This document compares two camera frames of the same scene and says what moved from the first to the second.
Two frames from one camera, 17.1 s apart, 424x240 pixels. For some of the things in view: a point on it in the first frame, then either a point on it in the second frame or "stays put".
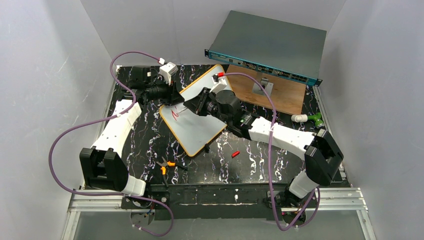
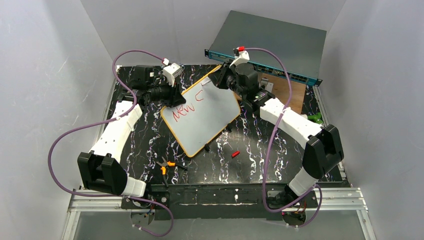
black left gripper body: (170, 93) stays put
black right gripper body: (201, 105) -> (224, 78)
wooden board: (288, 94) stays put
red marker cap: (235, 153) stays put
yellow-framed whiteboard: (194, 131) stays put
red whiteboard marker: (184, 109) -> (205, 83)
